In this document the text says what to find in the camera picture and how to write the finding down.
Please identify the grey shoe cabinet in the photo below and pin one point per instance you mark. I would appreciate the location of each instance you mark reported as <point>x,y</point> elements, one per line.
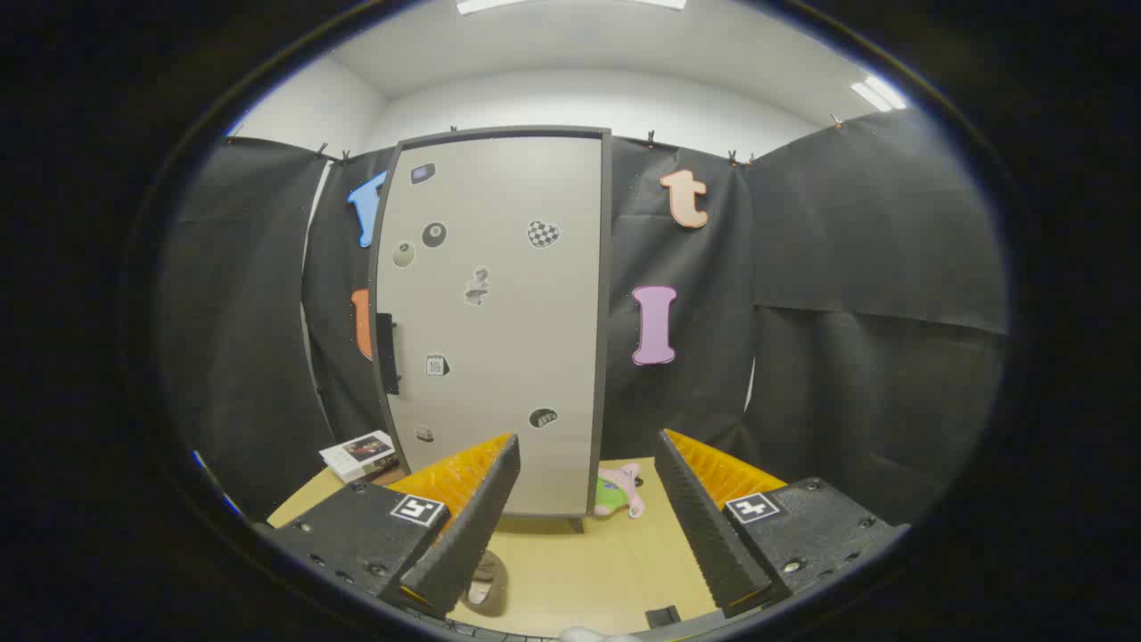
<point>607,312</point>

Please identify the brown fuzzy slipper shoe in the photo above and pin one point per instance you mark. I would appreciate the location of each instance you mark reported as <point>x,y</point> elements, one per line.
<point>488,584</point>

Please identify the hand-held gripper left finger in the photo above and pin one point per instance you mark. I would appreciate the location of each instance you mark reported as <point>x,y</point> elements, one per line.
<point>472,526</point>

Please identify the brown book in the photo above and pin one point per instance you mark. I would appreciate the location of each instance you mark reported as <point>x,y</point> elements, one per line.
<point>388,475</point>

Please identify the long ceiling light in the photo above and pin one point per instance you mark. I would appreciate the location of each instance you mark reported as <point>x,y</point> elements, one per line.
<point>570,4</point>
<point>878,92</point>

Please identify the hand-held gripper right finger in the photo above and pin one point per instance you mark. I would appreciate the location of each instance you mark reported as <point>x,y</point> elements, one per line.
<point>700,526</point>

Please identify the black backdrop cloth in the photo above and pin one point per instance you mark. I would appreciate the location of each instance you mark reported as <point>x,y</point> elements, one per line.
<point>847,267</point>

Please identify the white book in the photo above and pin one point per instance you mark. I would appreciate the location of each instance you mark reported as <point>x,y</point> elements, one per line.
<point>357,450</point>

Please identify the pink and green plush toy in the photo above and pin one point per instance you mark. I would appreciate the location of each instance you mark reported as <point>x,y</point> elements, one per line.
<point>615,490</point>

